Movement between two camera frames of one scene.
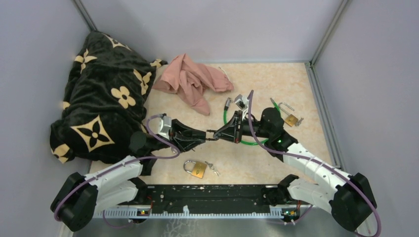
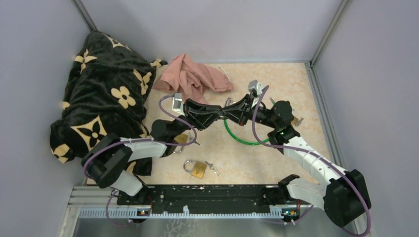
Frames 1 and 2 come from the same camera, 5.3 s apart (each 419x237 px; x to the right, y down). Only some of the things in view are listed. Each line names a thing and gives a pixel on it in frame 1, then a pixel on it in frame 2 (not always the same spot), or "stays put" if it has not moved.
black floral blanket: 105,102 stays put
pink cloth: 191,81 stays put
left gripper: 186,140 to 196,115
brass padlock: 198,170 stays put
